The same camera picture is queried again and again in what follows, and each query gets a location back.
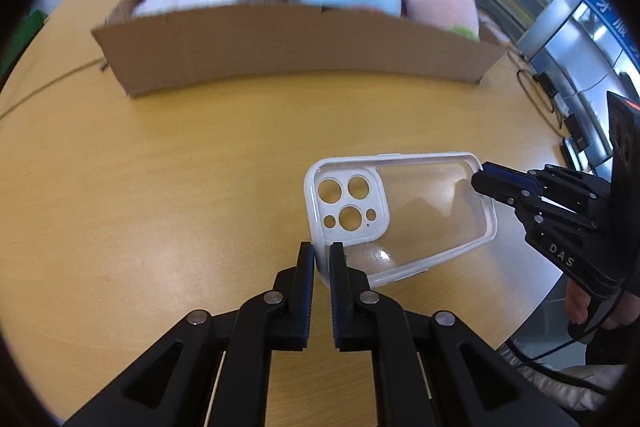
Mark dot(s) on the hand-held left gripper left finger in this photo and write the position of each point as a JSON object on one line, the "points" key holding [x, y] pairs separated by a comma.
{"points": [[309, 292]]}

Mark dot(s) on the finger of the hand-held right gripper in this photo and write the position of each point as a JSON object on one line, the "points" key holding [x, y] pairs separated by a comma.
{"points": [[492, 191], [500, 172]]}

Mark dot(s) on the clear white phone case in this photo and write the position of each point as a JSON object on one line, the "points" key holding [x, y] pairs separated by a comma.
{"points": [[345, 202]]}

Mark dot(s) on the green sheet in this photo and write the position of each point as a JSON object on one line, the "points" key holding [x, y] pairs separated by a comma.
{"points": [[27, 39]]}

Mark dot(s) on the cardboard box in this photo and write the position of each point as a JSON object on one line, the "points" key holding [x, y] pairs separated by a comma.
{"points": [[300, 42]]}

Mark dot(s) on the person's right hand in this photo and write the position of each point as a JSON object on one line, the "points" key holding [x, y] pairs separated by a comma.
{"points": [[577, 304]]}

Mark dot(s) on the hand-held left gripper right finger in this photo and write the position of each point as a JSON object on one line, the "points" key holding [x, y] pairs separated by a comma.
{"points": [[336, 292]]}

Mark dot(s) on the white padded jacket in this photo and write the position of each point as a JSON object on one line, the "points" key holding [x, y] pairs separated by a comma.
{"points": [[575, 382]]}

